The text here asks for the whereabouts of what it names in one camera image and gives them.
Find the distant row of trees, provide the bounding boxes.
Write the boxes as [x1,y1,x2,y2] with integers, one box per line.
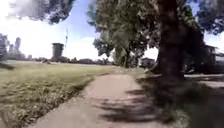
[20,56,114,66]

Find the grey concrete path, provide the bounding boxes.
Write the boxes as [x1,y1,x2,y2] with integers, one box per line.
[24,69,174,128]

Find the low building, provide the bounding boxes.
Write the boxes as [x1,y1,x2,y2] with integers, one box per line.
[139,57,156,70]

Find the thin mast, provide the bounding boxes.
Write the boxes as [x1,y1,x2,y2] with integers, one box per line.
[64,28,70,51]

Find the dark tower building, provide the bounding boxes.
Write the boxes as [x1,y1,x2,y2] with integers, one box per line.
[51,42,65,61]

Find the large thick-trunked tree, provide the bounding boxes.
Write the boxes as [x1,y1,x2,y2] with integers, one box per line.
[146,0,224,82]

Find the dry grass field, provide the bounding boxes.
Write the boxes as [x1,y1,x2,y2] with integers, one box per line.
[0,60,118,128]

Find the dark tree foliage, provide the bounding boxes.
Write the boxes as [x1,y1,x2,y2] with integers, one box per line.
[9,0,76,25]

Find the grass strip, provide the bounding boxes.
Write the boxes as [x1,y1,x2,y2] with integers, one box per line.
[128,67,224,128]

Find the house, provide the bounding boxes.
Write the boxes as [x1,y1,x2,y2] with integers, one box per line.
[199,44,224,75]

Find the grey asphalt road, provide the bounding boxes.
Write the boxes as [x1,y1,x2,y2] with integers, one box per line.
[183,73,224,89]

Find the tall pale buildings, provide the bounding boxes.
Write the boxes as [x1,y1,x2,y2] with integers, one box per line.
[0,33,23,61]

